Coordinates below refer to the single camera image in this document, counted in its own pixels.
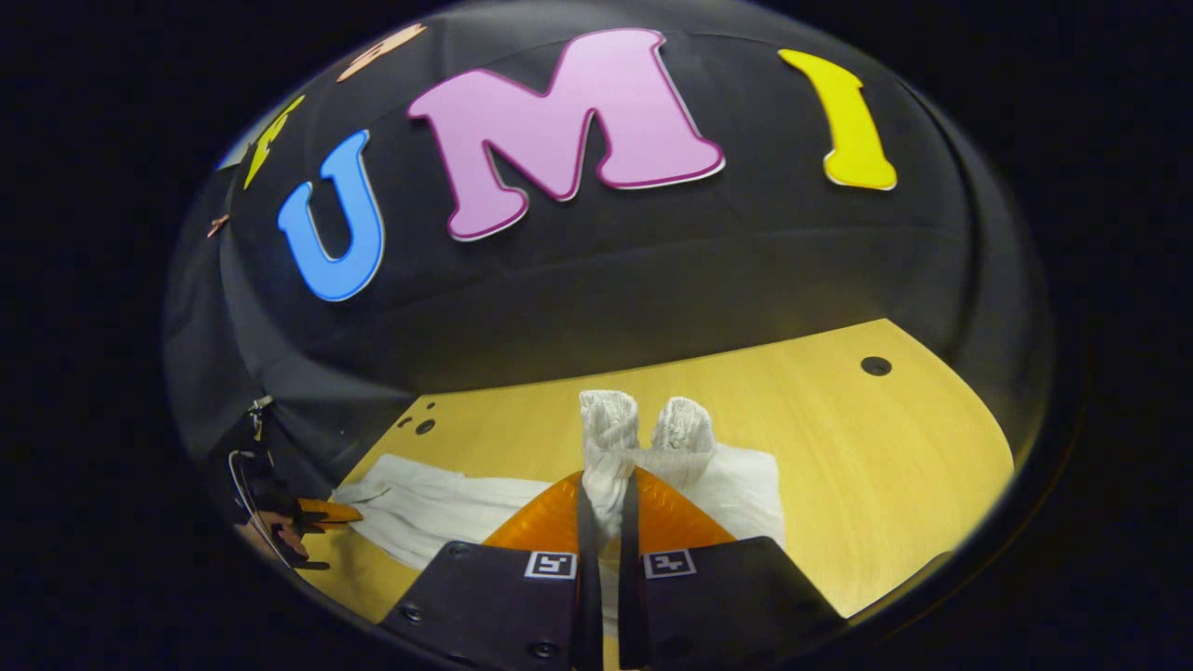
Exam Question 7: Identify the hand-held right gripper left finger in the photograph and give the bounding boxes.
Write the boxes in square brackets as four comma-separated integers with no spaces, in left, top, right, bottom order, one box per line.
[377,471,605,671]

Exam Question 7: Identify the black backdrop cloth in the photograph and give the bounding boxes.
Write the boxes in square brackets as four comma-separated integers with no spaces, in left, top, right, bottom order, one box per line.
[163,0,1054,486]

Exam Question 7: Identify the white jeans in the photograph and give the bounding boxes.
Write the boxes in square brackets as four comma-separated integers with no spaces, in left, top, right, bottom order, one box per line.
[331,390,786,635]

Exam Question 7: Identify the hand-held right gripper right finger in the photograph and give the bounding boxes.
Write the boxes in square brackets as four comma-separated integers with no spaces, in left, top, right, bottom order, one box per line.
[617,466,844,671]

